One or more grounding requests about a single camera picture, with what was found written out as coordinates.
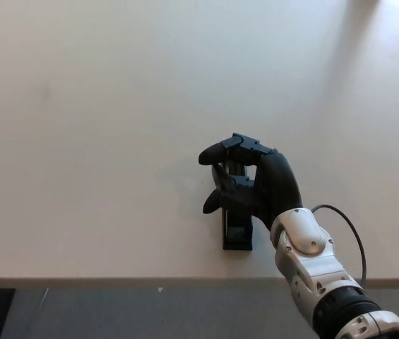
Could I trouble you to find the black desk stapler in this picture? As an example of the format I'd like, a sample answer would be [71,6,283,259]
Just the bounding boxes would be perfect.
[222,157,255,251]

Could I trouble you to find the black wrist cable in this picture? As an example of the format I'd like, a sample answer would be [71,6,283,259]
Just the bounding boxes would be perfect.
[311,204,368,287]

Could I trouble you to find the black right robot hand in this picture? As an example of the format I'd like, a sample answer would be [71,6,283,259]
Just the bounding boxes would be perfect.
[198,132,304,234]

